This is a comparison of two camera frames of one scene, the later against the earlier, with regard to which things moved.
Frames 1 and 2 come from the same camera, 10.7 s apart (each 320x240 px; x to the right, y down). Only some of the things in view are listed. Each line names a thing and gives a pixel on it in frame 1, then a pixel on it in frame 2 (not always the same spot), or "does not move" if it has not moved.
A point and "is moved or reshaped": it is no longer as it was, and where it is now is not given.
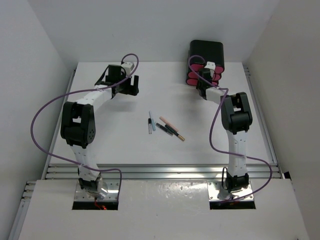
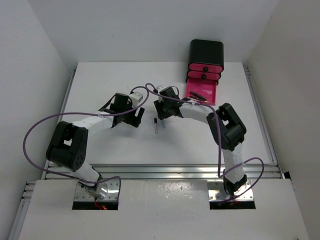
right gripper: (198, 87) -> (159, 104)
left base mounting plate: (112, 195) does not move
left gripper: (130, 89) -> (134, 120)
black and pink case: (196, 67) does not move
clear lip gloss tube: (150, 127) -> (156, 131)
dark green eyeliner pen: (164, 129) -> (195, 97)
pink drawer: (193, 75) does not move
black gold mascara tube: (174, 132) -> (193, 93)
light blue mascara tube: (152, 121) -> (164, 123)
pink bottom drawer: (194, 82) is moved or reshaped
